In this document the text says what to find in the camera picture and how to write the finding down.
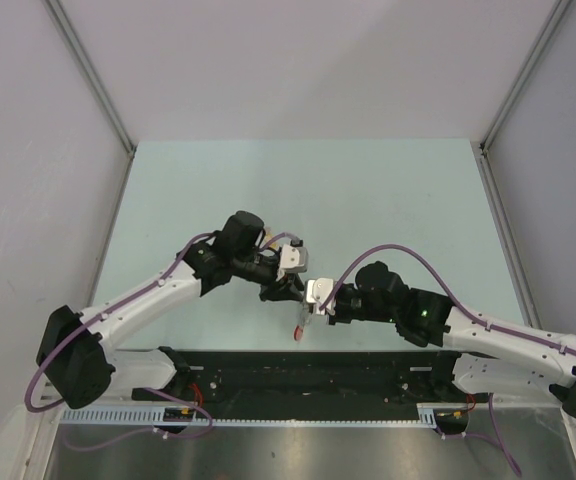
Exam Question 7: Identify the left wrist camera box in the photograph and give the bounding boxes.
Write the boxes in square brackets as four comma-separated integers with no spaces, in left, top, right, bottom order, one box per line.
[276,240,309,280]

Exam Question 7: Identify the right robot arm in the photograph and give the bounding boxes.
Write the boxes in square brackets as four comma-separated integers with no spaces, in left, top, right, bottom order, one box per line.
[314,261,576,419]

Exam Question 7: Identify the white slotted cable duct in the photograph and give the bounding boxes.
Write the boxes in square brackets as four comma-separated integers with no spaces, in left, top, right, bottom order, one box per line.
[60,405,442,429]

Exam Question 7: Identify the red handled metal key holder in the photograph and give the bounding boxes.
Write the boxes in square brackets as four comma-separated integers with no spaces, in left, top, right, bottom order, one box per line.
[293,303,314,342]

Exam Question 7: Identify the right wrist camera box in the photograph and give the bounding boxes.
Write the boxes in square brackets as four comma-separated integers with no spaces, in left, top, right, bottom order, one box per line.
[304,278,336,316]

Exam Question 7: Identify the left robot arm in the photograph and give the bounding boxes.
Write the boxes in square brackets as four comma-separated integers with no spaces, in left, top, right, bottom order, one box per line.
[24,211,308,413]

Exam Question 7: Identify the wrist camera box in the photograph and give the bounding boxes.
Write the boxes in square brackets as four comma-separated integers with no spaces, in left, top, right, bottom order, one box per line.
[276,240,309,280]
[304,278,336,316]

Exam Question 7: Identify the key with yellow tag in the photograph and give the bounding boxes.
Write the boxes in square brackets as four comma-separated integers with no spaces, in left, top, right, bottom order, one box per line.
[261,226,276,250]

